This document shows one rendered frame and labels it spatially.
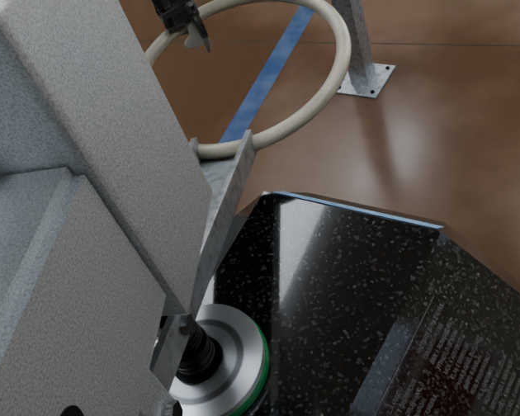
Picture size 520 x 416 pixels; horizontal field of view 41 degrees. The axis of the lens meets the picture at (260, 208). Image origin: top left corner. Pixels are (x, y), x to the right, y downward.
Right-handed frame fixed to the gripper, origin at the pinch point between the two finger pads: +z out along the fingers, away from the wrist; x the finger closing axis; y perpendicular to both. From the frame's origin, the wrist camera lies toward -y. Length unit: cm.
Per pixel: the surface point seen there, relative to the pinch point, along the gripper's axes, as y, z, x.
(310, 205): 2, 2, 59
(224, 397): 30, -4, 88
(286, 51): -44, 100, -107
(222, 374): 29, -4, 84
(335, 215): 0, 1, 64
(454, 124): -72, 96, -18
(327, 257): 5, 1, 72
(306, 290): 11, 0, 76
